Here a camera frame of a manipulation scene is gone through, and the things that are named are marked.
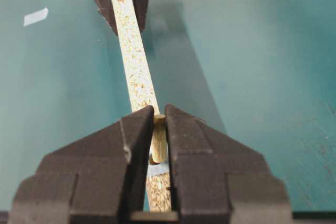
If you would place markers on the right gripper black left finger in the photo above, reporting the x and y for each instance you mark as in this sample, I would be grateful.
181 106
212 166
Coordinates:
97 179

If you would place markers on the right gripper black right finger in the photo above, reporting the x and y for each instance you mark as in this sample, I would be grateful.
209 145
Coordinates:
217 179

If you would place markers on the short wooden dowel rod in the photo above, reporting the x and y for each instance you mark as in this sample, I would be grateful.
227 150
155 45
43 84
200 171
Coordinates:
159 143

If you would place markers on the white particle board plank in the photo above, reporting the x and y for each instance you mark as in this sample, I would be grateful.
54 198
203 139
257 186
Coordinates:
141 93

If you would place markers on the blue tape piece on table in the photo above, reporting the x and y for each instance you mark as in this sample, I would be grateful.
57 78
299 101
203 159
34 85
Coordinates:
35 17

